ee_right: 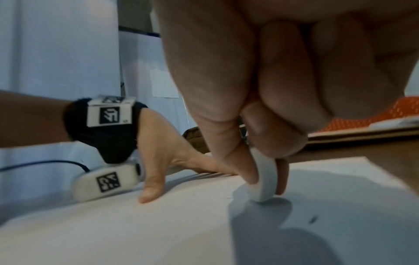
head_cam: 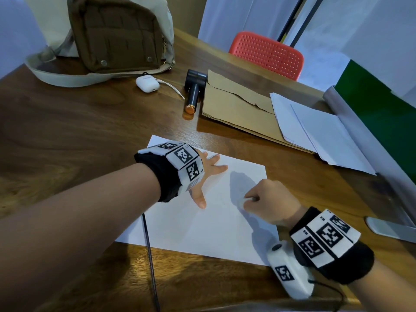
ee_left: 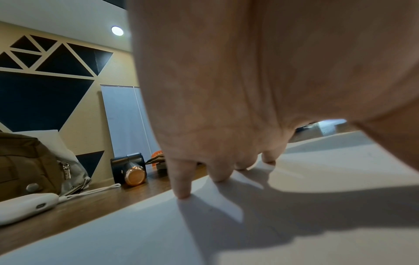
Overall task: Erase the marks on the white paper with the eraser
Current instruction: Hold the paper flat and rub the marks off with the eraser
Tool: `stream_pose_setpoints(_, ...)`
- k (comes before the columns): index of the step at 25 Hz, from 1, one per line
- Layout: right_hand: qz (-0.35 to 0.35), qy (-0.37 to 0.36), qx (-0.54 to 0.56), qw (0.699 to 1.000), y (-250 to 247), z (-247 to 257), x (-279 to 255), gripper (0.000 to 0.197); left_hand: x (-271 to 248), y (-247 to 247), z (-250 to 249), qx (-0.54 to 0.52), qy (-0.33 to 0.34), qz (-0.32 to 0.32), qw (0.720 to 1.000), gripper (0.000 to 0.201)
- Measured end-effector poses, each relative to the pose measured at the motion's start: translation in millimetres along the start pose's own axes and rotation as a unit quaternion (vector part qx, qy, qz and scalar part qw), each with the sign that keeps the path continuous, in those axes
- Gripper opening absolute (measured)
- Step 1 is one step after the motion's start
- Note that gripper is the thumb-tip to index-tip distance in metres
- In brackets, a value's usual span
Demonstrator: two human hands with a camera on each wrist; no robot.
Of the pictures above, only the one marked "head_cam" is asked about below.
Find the person's left forearm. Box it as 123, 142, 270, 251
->
0, 164, 162, 312

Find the white paper sheet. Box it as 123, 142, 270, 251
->
115, 135, 281, 267
269, 92, 317, 153
291, 103, 377, 176

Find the brown fabric pouch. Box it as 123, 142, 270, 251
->
67, 0, 165, 74

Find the cream canvas tote bag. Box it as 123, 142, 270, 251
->
22, 0, 176, 88

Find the left wristband with marker tiles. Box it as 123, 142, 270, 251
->
135, 142, 205, 203

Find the white earbuds case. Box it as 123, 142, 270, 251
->
135, 75, 161, 93

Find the black handheld tool orange tip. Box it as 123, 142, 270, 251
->
184, 69, 208, 115

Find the right wristband with marker tiles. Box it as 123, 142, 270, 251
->
289, 207, 375, 285

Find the green board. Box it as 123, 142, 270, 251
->
334, 59, 416, 185

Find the white lanyard strap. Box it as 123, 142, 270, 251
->
156, 78, 185, 101

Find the black camera cable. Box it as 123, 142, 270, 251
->
307, 279, 345, 305

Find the person's left hand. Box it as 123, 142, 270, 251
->
188, 151, 229, 210

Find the person's right hand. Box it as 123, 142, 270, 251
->
242, 179, 307, 228

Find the grey rolled paper sheet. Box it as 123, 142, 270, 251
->
322, 86, 416, 226

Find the brown paper envelope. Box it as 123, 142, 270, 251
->
202, 69, 315, 155

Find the black pole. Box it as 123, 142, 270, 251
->
277, 0, 307, 42
289, 0, 326, 48

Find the white wrist camera with marker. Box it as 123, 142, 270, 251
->
266, 240, 315, 300

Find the person's right forearm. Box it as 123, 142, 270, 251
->
348, 268, 416, 312

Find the thin black cable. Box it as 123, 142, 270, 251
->
142, 212, 162, 312

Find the silver metal ruler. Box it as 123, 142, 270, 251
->
364, 216, 416, 244

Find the red perforated plastic chair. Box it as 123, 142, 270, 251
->
228, 31, 305, 82

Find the wristband with marker tiles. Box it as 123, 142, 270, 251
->
135, 142, 205, 203
289, 207, 375, 285

